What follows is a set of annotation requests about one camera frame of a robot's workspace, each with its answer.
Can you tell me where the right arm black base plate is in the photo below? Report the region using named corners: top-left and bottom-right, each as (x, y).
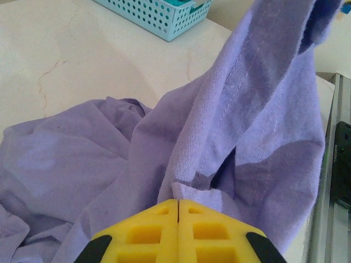
top-left (330, 121), bottom-right (351, 210)

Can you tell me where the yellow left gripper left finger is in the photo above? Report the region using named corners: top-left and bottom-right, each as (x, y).
top-left (73, 199), bottom-right (179, 263)

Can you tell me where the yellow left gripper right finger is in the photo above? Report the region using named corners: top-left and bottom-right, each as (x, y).
top-left (178, 199), bottom-right (287, 263)

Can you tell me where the purple t-shirt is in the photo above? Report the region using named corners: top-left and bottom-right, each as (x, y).
top-left (0, 0), bottom-right (345, 263)

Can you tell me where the white table cover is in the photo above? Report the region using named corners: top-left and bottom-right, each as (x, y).
top-left (0, 0), bottom-right (337, 263)

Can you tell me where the light blue plastic basket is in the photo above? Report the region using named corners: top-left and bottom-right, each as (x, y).
top-left (93, 0), bottom-right (213, 42)

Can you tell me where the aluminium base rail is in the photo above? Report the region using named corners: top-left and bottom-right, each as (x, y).
top-left (309, 71), bottom-right (351, 263)

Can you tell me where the teal garment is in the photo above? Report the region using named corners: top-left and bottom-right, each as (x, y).
top-left (164, 0), bottom-right (205, 13)

